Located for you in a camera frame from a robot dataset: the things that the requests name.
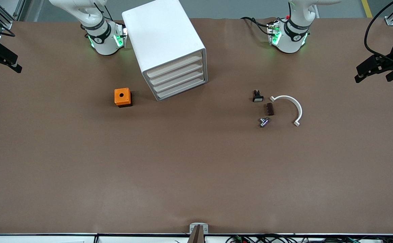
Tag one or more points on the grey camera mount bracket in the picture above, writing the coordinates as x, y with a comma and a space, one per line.
198, 230

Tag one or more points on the orange button enclosure box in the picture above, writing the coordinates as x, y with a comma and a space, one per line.
122, 98

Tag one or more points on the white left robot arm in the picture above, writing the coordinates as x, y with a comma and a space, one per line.
289, 44

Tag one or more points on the black white-faced switch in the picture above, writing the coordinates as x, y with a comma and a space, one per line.
258, 98

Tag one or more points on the brown terminal block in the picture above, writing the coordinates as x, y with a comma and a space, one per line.
269, 109

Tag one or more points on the white curved bracket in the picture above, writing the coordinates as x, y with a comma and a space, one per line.
299, 109

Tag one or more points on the white drawer cabinet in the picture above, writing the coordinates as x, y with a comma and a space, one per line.
162, 33

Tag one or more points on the silver key switch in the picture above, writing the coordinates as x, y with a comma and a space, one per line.
264, 122

